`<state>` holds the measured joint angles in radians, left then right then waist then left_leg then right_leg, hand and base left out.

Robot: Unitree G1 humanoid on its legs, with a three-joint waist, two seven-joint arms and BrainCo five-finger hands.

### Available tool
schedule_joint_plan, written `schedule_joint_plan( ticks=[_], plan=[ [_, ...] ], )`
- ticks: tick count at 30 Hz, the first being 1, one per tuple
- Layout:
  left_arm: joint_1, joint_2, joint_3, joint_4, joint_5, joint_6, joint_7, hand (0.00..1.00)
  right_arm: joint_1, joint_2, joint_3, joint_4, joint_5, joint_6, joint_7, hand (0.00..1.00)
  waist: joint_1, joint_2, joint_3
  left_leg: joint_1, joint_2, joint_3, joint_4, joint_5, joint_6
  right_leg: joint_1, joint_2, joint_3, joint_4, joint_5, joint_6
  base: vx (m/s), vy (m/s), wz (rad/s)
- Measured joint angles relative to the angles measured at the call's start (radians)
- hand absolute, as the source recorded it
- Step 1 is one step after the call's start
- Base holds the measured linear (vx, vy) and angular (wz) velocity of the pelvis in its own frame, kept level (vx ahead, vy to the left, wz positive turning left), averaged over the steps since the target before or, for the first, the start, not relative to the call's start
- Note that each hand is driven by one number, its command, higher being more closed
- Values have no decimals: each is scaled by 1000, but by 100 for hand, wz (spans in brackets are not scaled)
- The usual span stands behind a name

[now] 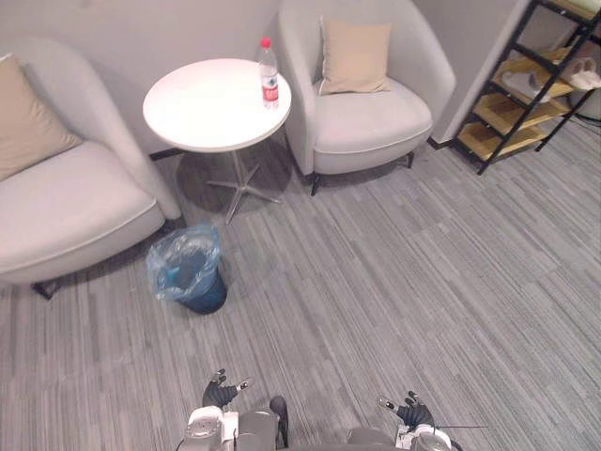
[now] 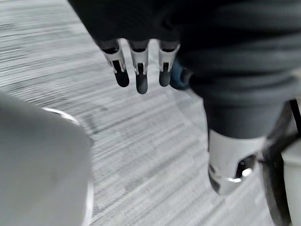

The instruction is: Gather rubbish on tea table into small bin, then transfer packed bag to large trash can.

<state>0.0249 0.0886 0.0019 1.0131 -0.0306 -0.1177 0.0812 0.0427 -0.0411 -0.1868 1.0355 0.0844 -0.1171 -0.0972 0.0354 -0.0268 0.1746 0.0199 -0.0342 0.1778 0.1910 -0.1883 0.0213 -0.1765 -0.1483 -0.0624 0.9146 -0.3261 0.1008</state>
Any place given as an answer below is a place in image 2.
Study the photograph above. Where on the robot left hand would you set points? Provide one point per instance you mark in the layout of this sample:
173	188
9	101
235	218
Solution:
211	47

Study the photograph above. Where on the black metal frame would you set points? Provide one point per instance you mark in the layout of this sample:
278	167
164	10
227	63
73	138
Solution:
272	164

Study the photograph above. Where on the white furniture panel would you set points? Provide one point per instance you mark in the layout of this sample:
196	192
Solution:
293	179

